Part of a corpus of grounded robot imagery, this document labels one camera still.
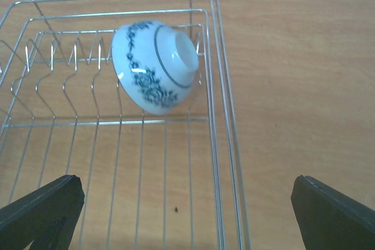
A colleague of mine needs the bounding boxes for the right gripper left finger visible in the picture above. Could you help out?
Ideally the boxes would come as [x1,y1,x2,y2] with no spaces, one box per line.
[1,174,85,249]

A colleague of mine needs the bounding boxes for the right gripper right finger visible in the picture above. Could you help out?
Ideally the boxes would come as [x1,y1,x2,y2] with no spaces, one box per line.
[291,175,374,249]

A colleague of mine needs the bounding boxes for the blue floral white bowl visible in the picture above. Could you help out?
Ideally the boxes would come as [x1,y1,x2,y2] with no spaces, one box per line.
[111,20,199,115]

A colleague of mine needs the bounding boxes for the wire dish rack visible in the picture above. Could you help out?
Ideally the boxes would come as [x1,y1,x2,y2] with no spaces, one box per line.
[1,0,251,249]

